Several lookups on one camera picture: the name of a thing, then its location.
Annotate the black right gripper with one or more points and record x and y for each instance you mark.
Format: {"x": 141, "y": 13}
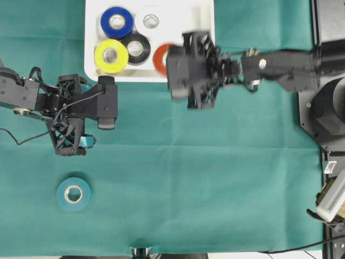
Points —
{"x": 197, "y": 70}

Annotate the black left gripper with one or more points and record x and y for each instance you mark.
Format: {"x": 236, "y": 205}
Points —
{"x": 65, "y": 129}

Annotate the red tape roll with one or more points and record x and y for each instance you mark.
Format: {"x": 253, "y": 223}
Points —
{"x": 159, "y": 58}

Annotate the black tape roll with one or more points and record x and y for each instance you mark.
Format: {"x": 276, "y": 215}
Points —
{"x": 138, "y": 48}

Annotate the yellow tape roll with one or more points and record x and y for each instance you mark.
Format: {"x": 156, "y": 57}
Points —
{"x": 111, "y": 56}

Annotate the white tape roll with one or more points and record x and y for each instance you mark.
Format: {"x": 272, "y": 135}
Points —
{"x": 151, "y": 21}

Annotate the teal green tape roll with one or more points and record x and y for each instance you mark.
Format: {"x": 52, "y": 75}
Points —
{"x": 73, "y": 194}

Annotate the blue tape roll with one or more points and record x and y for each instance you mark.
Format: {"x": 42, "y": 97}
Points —
{"x": 117, "y": 22}

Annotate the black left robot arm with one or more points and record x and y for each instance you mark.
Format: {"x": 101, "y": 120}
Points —
{"x": 31, "y": 97}

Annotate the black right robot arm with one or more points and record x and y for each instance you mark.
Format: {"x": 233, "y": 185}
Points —
{"x": 293, "y": 70}

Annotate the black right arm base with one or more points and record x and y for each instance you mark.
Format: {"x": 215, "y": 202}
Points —
{"x": 321, "y": 115}

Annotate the white plastic case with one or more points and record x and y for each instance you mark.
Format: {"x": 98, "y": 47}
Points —
{"x": 182, "y": 16}

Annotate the white perforated box device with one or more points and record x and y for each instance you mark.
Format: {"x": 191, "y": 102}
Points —
{"x": 333, "y": 199}

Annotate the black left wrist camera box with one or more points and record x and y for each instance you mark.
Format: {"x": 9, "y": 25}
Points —
{"x": 100, "y": 103}

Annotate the black camera stand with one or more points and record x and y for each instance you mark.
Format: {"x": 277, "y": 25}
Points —
{"x": 140, "y": 253}

